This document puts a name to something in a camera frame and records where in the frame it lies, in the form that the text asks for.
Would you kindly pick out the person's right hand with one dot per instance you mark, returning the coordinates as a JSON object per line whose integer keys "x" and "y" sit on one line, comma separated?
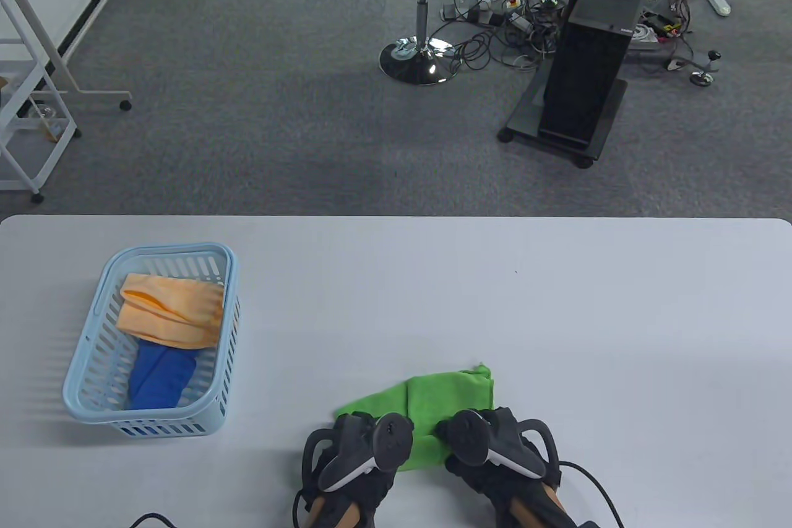
{"x": 489, "y": 484}

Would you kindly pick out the person's left hand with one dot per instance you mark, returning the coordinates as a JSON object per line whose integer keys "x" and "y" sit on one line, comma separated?
{"x": 371, "y": 494}

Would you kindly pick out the green rectangular towel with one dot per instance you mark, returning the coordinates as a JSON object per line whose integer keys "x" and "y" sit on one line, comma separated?
{"x": 445, "y": 395}

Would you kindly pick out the person's left forearm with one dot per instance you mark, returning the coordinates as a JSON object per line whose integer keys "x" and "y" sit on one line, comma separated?
{"x": 334, "y": 512}

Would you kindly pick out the person's right forearm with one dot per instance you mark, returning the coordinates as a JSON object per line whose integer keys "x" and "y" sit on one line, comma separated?
{"x": 538, "y": 509}

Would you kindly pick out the blue towel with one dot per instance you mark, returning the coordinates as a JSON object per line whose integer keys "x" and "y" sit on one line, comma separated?
{"x": 158, "y": 376}

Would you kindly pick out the orange towel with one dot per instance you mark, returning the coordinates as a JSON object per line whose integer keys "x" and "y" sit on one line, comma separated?
{"x": 167, "y": 311}

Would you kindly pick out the black and white controller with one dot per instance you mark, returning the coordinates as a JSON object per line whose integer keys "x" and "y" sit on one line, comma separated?
{"x": 467, "y": 435}
{"x": 393, "y": 438}

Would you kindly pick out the light blue plastic basket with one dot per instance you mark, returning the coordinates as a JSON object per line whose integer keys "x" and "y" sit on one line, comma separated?
{"x": 148, "y": 418}

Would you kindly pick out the black rolling cart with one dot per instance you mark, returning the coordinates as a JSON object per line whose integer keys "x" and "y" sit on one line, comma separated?
{"x": 526, "y": 116}

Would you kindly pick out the black computer tower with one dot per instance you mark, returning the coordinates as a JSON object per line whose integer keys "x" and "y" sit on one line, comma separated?
{"x": 588, "y": 57}

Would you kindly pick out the grey power strip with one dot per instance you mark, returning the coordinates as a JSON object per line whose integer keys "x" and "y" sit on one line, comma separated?
{"x": 467, "y": 13}

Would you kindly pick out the white shelf cart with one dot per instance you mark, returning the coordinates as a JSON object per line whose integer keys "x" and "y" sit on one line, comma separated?
{"x": 12, "y": 184}

